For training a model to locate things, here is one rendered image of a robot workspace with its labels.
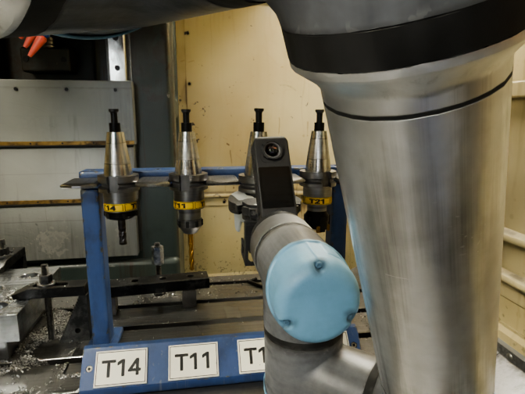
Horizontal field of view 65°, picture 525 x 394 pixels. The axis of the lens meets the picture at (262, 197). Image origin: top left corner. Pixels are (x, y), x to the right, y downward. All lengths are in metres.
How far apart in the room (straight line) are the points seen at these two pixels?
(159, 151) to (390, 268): 1.12
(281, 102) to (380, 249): 1.49
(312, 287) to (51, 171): 1.07
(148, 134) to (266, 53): 0.62
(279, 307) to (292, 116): 1.38
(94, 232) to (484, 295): 0.64
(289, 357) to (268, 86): 1.37
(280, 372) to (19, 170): 1.07
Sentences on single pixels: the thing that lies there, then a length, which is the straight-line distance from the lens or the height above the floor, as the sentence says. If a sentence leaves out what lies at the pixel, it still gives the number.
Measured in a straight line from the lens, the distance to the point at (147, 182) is 0.66.
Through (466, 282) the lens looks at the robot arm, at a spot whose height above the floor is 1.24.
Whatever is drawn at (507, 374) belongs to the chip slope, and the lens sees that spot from 0.96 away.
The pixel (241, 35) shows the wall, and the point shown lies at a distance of 1.67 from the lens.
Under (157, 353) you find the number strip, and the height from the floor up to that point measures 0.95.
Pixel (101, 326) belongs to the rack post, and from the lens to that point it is 0.82.
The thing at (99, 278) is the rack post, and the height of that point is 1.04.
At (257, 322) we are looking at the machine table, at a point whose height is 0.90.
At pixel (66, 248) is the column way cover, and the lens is 1.36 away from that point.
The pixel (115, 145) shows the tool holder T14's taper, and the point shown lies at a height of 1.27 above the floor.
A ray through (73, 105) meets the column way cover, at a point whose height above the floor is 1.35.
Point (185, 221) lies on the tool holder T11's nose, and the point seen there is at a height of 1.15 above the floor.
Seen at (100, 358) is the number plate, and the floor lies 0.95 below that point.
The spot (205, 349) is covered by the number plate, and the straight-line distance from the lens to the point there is 0.71.
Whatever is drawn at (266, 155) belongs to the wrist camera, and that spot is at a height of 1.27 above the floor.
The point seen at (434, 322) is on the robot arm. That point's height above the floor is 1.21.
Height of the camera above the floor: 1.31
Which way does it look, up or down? 11 degrees down
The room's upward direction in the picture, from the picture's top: straight up
